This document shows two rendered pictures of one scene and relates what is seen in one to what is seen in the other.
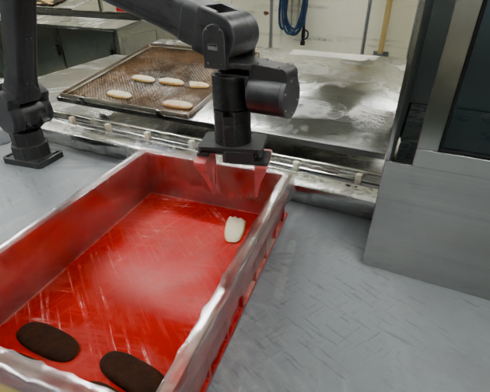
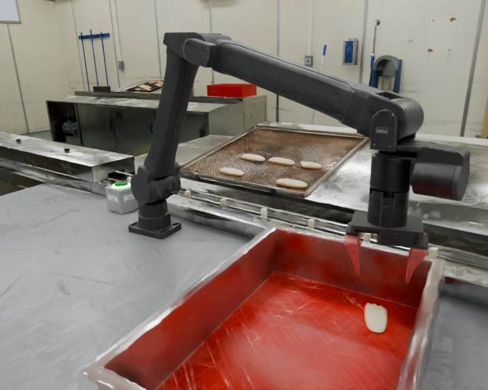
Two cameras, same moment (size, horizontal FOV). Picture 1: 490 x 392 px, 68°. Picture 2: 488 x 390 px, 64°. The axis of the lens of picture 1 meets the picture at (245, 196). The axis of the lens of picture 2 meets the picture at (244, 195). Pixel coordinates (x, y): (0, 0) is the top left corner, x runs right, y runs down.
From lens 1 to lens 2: 0.14 m
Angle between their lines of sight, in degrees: 16
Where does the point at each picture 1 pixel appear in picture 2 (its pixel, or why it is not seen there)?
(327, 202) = (480, 297)
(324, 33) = not seen: hidden behind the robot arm
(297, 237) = (451, 334)
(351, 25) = (448, 108)
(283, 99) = (458, 181)
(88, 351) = not seen: outside the picture
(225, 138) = (383, 217)
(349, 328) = not seen: outside the picture
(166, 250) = (304, 333)
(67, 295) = (211, 371)
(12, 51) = (163, 131)
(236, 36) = (408, 121)
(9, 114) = (147, 186)
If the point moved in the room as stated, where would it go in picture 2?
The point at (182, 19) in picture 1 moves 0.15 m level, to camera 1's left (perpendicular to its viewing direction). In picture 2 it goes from (350, 105) to (247, 104)
